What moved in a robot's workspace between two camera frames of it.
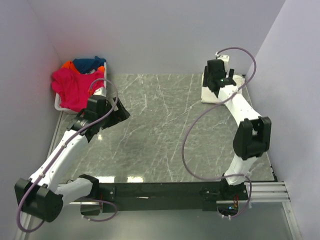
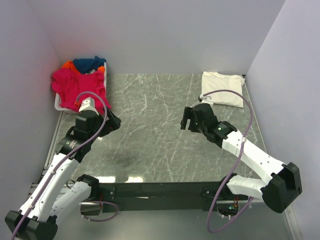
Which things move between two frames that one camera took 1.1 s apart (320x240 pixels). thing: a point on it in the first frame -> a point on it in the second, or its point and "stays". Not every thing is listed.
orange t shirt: x=69 y=65 stays
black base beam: x=166 y=196 stays
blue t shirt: x=86 y=65 stays
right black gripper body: x=205 y=78 -> x=195 y=126
